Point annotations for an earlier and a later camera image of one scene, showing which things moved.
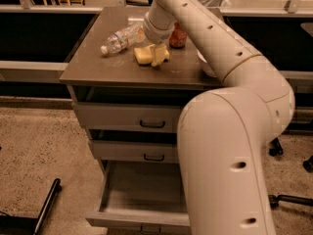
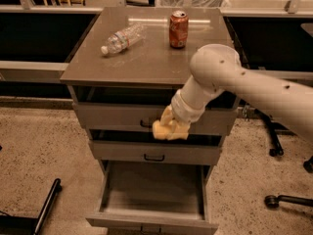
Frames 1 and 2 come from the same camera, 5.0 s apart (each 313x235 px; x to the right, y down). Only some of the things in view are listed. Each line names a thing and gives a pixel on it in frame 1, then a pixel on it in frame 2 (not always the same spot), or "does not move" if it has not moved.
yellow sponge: [144, 54] → [176, 132]
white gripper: [156, 33] → [185, 111]
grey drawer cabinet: [129, 91] does not move
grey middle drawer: [135, 151] does not move
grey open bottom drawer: [142, 198] does not move
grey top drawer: [128, 117] does not move
